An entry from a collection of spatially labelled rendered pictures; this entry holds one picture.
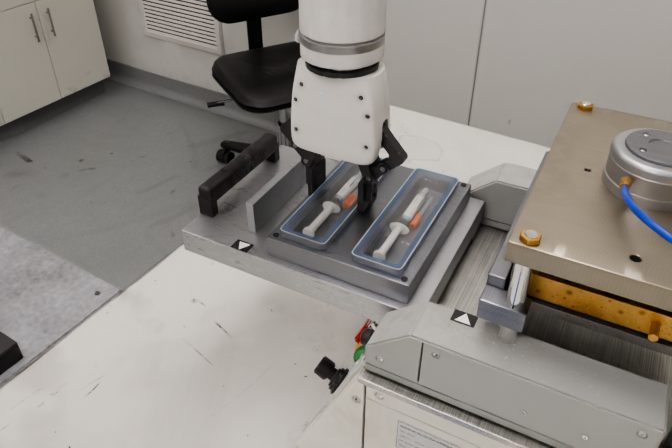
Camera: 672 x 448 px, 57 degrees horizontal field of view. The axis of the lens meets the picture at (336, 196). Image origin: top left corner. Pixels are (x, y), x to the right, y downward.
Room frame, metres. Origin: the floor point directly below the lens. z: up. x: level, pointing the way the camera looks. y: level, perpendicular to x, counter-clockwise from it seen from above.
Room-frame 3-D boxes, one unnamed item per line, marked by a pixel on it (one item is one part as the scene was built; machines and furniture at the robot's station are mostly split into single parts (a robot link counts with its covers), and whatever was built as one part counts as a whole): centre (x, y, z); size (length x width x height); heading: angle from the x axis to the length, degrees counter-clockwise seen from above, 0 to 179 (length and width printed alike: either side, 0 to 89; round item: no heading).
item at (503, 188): (0.60, -0.28, 0.96); 0.25 x 0.05 x 0.07; 62
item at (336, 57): (0.59, 0.00, 1.18); 0.09 x 0.08 x 0.03; 62
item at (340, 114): (0.58, -0.01, 1.12); 0.10 x 0.08 x 0.11; 62
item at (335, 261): (0.57, -0.04, 0.98); 0.20 x 0.17 x 0.03; 152
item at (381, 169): (0.56, -0.04, 1.03); 0.03 x 0.03 x 0.07; 62
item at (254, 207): (0.59, 0.00, 0.97); 0.30 x 0.22 x 0.08; 62
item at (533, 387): (0.36, -0.14, 0.96); 0.26 x 0.05 x 0.07; 62
